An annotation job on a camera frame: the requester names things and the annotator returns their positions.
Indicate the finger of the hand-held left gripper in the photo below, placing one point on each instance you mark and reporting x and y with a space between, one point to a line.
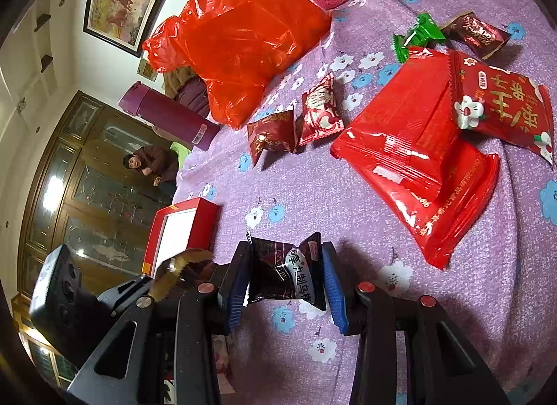
126 289

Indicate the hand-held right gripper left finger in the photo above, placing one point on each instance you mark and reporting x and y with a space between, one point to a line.
235 296

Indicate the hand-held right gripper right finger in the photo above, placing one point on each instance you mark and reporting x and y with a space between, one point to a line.
335 296

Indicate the dark brown snack packet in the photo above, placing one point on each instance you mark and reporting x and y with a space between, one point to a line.
278 274

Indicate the golden brown snack packet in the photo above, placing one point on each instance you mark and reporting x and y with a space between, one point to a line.
191 259

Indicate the red box with white inside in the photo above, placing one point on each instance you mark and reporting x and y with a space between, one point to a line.
204 222

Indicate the large red snack packet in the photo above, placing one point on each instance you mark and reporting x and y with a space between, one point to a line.
404 126
452 213

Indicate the small red heart snack packet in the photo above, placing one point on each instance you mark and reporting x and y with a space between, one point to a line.
320 113

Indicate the red floral snack packet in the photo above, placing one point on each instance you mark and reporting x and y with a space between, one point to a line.
509 113

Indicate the green snack packet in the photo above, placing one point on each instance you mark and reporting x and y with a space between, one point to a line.
420 35

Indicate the dark wooden cabinet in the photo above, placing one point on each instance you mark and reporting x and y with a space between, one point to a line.
87 196

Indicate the purple floral cloth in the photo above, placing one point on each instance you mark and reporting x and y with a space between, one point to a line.
435 322

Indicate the green cloth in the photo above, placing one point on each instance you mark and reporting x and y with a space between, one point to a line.
179 149

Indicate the dark red gold-print snack packet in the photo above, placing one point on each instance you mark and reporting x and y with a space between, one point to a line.
270 133

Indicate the purple thermos bottle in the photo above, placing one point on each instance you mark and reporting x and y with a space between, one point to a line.
169 115

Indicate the dark coat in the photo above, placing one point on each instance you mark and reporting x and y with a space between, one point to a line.
191 91

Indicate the red plastic bag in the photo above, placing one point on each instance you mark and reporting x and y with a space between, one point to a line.
243 52

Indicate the dark maroon snack packet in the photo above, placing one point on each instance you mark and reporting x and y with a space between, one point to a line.
474 35

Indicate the small wall plaque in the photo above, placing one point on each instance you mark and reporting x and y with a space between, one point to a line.
148 70

